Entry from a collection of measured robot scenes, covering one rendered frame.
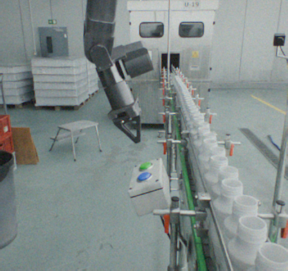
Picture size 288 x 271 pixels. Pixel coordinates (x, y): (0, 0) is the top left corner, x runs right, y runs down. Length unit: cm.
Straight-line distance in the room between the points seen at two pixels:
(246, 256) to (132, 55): 44
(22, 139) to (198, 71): 290
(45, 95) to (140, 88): 280
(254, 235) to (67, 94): 643
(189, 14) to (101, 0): 424
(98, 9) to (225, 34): 996
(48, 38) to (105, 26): 1041
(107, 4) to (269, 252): 48
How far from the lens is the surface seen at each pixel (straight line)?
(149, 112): 487
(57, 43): 1087
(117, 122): 65
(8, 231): 238
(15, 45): 1155
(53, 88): 680
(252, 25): 1071
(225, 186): 53
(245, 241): 44
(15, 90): 728
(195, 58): 477
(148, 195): 63
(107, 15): 57
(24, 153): 374
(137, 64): 63
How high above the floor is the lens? 140
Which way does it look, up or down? 17 degrees down
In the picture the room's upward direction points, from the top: straight up
